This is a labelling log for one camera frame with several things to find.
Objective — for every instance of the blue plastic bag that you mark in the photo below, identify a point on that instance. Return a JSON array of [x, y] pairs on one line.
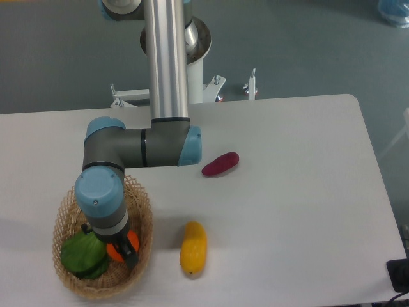
[[395, 12]]

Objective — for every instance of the black device at table edge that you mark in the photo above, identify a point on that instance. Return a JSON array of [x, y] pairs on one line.
[[398, 274]]

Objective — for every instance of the white frame at right edge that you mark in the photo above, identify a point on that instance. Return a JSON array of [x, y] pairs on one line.
[[403, 133]]

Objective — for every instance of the orange fruit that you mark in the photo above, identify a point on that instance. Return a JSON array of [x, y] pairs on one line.
[[134, 240]]

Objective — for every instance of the purple sweet potato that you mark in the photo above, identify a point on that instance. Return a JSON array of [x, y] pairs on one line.
[[221, 164]]

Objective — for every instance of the yellow mango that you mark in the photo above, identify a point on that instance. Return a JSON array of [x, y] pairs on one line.
[[193, 251]]

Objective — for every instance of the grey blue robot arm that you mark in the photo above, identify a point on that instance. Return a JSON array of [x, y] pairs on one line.
[[171, 140]]

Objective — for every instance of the woven wicker basket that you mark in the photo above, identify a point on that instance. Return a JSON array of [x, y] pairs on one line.
[[118, 277]]

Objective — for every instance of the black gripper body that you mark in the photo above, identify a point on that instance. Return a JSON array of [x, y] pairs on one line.
[[116, 238]]

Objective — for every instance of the green bok choy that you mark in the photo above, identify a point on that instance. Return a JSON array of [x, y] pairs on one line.
[[85, 256]]

